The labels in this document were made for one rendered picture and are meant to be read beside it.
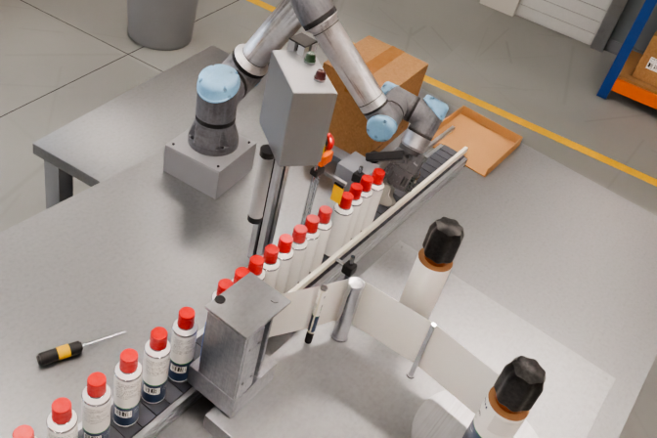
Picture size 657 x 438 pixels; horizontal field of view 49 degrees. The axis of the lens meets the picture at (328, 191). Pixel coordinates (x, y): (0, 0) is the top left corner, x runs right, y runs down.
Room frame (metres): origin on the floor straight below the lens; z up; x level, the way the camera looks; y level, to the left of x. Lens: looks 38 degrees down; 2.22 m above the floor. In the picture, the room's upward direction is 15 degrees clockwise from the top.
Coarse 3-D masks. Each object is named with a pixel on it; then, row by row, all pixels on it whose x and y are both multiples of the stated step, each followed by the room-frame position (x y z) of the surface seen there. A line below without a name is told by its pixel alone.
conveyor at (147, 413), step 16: (432, 160) 2.02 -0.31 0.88; (400, 192) 1.80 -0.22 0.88; (384, 208) 1.70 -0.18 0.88; (400, 208) 1.72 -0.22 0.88; (384, 224) 1.65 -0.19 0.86; (304, 288) 1.29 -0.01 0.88; (176, 384) 0.92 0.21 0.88; (144, 416) 0.83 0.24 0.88; (80, 432) 0.76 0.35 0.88; (112, 432) 0.78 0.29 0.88; (128, 432) 0.78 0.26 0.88
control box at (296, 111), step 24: (288, 72) 1.30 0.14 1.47; (312, 72) 1.33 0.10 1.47; (264, 96) 1.37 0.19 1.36; (288, 96) 1.24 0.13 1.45; (312, 96) 1.25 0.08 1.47; (336, 96) 1.28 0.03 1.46; (264, 120) 1.34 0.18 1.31; (288, 120) 1.23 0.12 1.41; (312, 120) 1.25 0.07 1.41; (288, 144) 1.23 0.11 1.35; (312, 144) 1.26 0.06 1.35
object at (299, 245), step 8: (296, 232) 1.27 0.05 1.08; (304, 232) 1.27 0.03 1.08; (296, 240) 1.27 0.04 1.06; (304, 240) 1.28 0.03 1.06; (296, 248) 1.26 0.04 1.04; (304, 248) 1.27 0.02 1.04; (296, 256) 1.26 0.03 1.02; (304, 256) 1.28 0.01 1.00; (296, 264) 1.26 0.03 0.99; (296, 272) 1.26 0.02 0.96; (288, 280) 1.26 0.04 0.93; (296, 280) 1.27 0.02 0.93; (288, 288) 1.26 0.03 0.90
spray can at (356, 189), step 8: (352, 184) 1.51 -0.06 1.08; (360, 184) 1.51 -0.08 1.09; (352, 192) 1.49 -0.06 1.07; (360, 192) 1.49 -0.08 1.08; (360, 200) 1.50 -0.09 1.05; (360, 208) 1.50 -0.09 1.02; (352, 216) 1.48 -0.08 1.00; (352, 224) 1.48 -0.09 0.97; (352, 232) 1.49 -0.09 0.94; (344, 240) 1.48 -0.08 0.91
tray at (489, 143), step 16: (464, 112) 2.45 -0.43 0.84; (464, 128) 2.36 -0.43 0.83; (480, 128) 2.39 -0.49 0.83; (496, 128) 2.39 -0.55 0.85; (448, 144) 2.22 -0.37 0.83; (464, 144) 2.25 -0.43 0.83; (480, 144) 2.28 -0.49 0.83; (496, 144) 2.31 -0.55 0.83; (512, 144) 2.34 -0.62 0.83; (480, 160) 2.17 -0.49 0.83; (496, 160) 2.14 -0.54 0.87
